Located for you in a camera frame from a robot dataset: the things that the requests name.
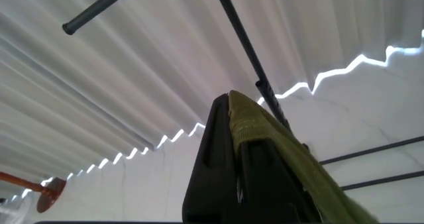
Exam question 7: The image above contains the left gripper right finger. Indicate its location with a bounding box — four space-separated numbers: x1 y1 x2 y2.
238 139 322 223

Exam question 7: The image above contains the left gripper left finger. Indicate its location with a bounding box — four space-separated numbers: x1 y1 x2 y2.
182 93 240 223

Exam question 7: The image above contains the green garment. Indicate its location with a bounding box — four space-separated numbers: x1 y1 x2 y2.
227 89 379 224

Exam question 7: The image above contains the black clothes rack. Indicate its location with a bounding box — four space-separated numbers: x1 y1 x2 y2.
62 0 424 192

